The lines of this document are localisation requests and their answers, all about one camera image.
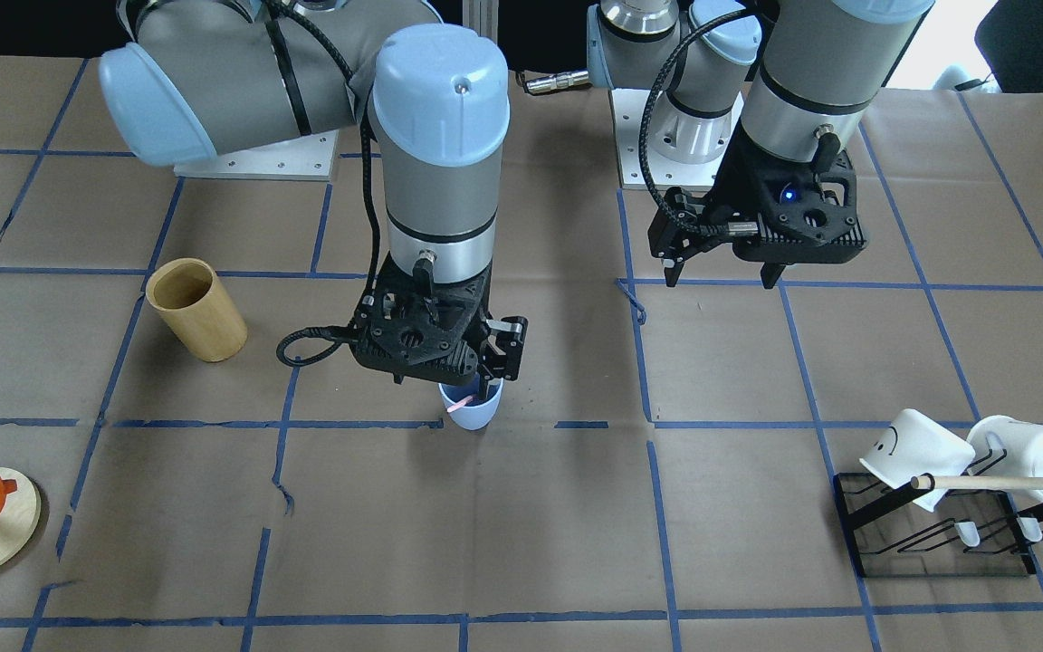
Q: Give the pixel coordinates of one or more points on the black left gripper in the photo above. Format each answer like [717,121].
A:
[737,184]

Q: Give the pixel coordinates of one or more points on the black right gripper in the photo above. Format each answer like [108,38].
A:
[505,347]

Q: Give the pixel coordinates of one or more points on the light blue plastic cup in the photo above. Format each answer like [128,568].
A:
[481,411]

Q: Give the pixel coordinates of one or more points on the pink chopstick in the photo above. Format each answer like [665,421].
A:
[458,404]

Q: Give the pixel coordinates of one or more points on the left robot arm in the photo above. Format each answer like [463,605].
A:
[748,109]

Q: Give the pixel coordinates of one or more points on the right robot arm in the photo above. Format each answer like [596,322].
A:
[198,79]

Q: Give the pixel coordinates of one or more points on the white smiley face cup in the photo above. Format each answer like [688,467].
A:
[913,444]

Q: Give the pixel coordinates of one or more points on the white cup on rack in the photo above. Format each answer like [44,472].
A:
[1005,446]

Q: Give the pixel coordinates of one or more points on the bamboo cylinder holder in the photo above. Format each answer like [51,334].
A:
[191,299]

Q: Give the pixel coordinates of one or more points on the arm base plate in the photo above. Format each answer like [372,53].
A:
[307,158]
[681,150]

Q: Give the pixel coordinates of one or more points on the aluminium frame post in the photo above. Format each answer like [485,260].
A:
[481,16]

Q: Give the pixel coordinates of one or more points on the wooden rack handle rod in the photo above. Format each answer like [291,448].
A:
[928,482]

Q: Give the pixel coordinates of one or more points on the black wire cup rack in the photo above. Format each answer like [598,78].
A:
[906,533]

